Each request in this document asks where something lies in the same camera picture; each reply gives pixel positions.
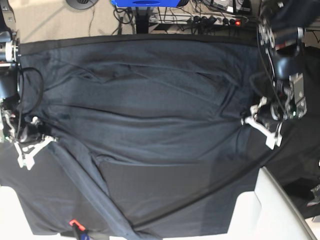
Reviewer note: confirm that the white chair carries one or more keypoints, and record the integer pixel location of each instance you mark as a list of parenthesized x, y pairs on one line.
[(266, 213)]

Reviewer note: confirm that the dark grey T-shirt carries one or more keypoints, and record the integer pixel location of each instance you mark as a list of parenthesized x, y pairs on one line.
[(140, 112)]

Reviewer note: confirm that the black round chair base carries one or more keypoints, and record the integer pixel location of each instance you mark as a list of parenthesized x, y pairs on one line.
[(81, 4)]

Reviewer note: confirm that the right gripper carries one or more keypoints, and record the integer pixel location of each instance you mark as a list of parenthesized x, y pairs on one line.
[(15, 129)]

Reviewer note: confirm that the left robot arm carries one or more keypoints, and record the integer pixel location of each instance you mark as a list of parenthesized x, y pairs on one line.
[(280, 31)]

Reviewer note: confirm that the white power strip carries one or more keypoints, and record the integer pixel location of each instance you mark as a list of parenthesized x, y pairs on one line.
[(186, 18)]

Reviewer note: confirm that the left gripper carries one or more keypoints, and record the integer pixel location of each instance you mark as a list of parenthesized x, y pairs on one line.
[(287, 102)]

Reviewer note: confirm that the black table leg post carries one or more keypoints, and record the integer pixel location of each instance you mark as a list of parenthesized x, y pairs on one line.
[(142, 16)]

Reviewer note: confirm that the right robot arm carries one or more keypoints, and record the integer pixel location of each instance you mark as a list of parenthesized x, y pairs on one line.
[(11, 71)]

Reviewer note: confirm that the black table cloth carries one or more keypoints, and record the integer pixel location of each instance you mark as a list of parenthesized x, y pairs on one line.
[(175, 187)]

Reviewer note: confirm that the blue box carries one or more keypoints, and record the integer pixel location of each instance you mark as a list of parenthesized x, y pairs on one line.
[(145, 3)]

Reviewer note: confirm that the red blue clamp bottom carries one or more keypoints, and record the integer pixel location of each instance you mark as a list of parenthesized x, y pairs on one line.
[(79, 230)]

